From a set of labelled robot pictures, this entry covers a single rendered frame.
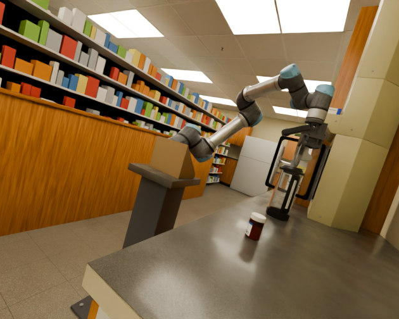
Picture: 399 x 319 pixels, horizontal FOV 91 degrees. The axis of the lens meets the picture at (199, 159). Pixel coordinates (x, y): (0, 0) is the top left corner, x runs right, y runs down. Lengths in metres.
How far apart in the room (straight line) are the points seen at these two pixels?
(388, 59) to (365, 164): 0.51
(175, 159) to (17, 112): 1.29
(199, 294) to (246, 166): 6.05
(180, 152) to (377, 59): 1.09
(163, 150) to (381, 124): 1.14
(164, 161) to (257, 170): 5.26
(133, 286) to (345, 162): 1.11
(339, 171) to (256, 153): 5.15
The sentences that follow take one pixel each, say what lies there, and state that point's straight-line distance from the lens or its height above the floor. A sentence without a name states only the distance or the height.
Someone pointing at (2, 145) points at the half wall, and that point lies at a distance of 2.01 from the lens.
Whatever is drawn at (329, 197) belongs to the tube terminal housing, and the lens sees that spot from 1.24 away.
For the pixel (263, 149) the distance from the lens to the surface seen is 6.27.
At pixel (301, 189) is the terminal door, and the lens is 1.54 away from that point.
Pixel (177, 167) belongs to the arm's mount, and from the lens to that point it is 1.09.
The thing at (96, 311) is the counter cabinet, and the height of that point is 0.89.
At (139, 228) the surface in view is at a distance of 1.26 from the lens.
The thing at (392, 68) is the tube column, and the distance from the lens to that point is 1.40.
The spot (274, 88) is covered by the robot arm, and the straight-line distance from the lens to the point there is 1.10.
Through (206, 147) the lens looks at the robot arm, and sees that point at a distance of 1.26.
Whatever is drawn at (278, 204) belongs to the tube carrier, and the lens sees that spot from 0.94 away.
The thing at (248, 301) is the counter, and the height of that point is 0.94.
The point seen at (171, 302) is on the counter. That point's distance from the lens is 0.34.
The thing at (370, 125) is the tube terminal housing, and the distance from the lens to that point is 1.29.
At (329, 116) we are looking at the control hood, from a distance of 1.27.
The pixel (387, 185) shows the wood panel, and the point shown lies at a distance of 1.65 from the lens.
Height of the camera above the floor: 1.17
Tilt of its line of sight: 5 degrees down
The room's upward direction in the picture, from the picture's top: 16 degrees clockwise
